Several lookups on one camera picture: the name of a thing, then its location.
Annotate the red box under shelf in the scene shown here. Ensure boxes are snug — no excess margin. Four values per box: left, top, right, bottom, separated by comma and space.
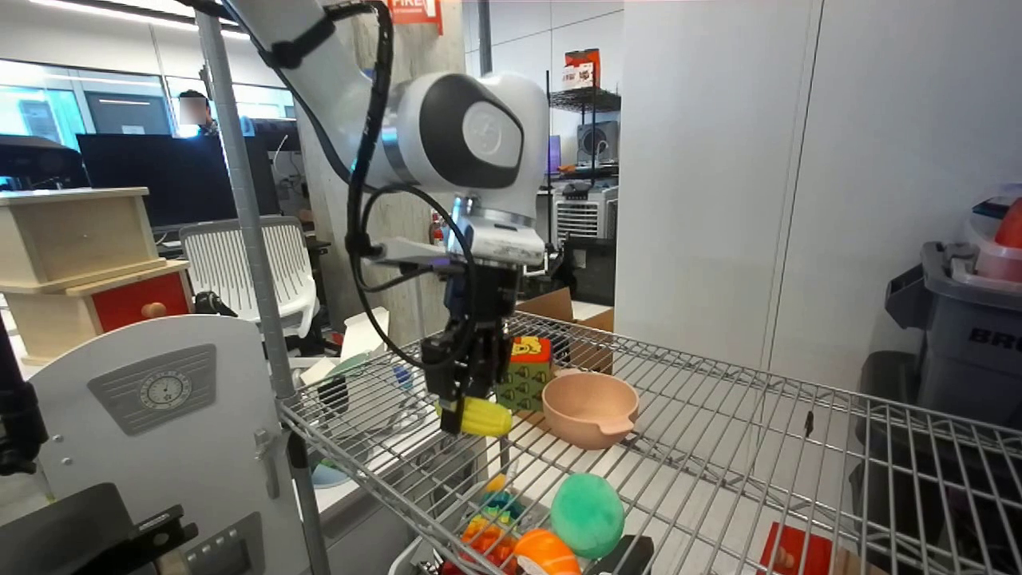
762, 523, 835, 575

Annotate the orange ball toy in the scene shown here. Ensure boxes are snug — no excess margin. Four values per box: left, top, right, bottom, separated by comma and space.
516, 529, 583, 575

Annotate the rainbow stacking ring toy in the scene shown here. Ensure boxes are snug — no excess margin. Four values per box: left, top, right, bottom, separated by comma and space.
461, 472, 525, 575

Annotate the peach bowl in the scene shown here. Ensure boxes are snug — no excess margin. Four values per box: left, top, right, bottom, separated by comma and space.
543, 372, 640, 450

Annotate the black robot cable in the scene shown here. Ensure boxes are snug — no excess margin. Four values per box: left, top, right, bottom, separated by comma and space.
217, 0, 479, 372

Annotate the black monitor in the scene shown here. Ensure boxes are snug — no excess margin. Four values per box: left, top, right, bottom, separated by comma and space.
78, 133, 237, 227

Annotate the yellow toy maize cob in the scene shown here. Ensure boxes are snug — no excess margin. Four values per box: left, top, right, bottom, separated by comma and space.
461, 396, 512, 439

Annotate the colourful toy block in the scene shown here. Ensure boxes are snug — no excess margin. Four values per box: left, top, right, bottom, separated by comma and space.
498, 334, 553, 411

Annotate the white grey floor device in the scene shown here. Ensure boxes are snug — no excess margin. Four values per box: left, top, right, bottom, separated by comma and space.
33, 314, 310, 575

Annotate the silver wire shelf rack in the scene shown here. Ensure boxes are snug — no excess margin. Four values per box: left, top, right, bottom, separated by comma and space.
281, 315, 1022, 575

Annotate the wooden red cabinet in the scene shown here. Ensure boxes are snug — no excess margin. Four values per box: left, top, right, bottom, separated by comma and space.
0, 185, 192, 364

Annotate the person in background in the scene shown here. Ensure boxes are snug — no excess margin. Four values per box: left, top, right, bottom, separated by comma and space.
178, 88, 215, 133

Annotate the silver shelf pole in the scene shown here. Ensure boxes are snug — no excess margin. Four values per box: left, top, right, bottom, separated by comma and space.
195, 0, 328, 575

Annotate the grey storage bin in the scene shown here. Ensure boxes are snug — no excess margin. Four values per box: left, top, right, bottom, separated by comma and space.
884, 243, 1022, 429

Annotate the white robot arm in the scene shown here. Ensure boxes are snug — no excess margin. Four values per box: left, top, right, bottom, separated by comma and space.
223, 0, 549, 436

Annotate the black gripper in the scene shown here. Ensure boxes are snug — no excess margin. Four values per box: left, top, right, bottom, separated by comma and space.
421, 264, 518, 436

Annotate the green ball toy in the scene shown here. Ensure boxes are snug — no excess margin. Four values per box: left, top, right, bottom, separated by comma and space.
549, 472, 626, 560

